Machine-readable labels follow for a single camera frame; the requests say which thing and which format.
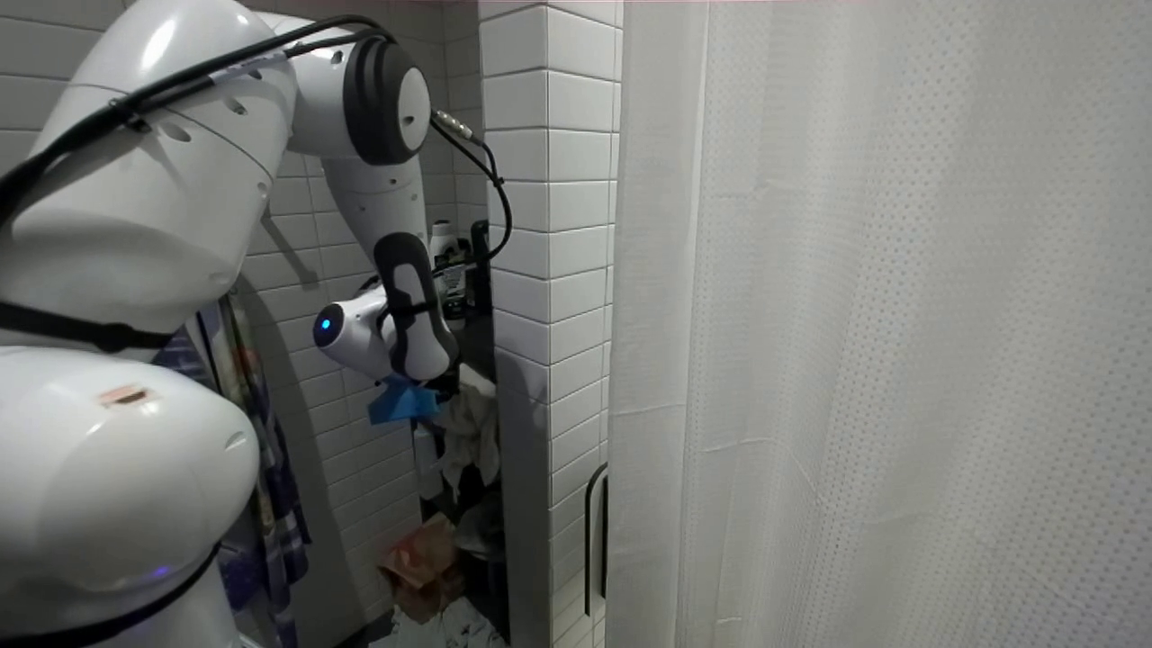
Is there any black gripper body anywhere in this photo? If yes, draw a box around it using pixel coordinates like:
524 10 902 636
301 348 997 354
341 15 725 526
410 357 485 411

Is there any blue cloth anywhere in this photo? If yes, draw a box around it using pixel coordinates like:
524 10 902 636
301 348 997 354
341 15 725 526
362 369 447 430

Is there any black shelf unit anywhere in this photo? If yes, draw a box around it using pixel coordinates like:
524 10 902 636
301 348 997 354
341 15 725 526
405 214 514 644

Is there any white shower curtain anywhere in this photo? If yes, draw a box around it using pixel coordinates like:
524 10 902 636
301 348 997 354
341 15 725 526
603 0 1152 648

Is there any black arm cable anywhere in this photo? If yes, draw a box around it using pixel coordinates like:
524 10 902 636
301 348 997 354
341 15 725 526
0 15 519 265

